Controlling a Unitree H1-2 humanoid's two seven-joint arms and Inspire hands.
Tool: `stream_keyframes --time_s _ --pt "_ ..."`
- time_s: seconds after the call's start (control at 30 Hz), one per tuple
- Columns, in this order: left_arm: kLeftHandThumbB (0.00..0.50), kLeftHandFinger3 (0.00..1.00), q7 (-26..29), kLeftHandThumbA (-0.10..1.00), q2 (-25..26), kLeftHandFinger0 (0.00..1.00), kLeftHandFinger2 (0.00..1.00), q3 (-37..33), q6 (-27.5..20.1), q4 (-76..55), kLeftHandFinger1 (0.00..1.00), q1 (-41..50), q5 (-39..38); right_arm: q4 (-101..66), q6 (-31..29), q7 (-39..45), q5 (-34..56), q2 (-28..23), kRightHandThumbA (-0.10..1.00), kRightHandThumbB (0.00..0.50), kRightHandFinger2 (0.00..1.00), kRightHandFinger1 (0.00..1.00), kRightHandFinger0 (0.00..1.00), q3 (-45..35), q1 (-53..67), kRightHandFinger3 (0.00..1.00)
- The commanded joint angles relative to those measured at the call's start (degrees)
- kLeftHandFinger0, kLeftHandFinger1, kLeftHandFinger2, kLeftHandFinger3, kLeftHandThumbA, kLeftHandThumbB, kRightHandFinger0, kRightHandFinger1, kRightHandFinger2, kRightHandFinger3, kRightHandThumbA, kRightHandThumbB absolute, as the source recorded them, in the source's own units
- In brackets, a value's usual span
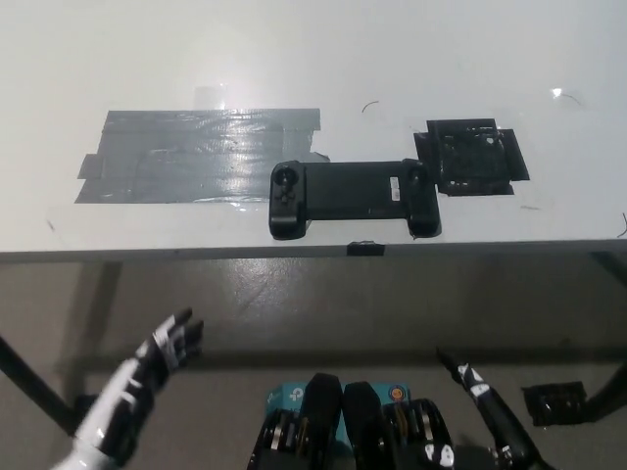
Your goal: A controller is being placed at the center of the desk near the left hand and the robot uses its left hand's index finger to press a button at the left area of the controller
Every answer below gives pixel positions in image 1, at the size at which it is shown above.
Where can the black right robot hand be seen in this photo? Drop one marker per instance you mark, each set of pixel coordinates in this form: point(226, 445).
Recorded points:
point(504, 426)

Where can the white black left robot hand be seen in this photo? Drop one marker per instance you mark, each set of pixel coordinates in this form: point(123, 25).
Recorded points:
point(122, 391)

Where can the black game controller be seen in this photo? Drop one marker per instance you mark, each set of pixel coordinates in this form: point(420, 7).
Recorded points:
point(348, 188)

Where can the black desk leg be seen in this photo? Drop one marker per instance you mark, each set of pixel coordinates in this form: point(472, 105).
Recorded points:
point(34, 382)
point(610, 391)

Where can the black robot torso blocks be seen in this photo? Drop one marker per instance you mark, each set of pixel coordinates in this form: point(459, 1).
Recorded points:
point(360, 426)

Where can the teal router box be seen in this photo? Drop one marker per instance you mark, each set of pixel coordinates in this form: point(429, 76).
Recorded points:
point(286, 396)

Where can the black tape square patch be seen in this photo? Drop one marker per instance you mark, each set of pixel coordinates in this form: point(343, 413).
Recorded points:
point(470, 156)

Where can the black desk frame bar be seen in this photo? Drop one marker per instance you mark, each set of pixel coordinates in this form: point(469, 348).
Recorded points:
point(612, 267)

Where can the grey duct tape patch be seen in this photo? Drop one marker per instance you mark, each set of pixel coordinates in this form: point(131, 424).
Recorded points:
point(186, 156)

